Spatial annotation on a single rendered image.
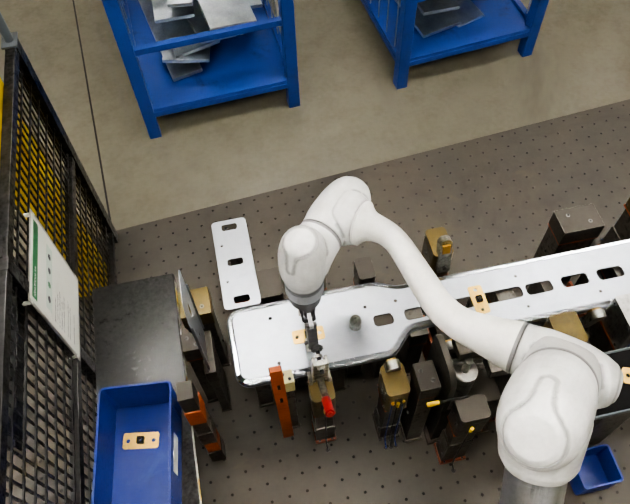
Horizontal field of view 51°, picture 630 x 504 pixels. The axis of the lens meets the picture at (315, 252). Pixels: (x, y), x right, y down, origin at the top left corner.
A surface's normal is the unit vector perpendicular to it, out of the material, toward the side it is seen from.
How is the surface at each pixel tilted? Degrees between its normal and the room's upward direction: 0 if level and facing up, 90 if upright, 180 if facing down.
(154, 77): 0
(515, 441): 45
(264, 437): 0
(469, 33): 0
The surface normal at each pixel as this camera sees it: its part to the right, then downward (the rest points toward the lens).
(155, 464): -0.03, -0.52
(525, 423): -0.45, 0.21
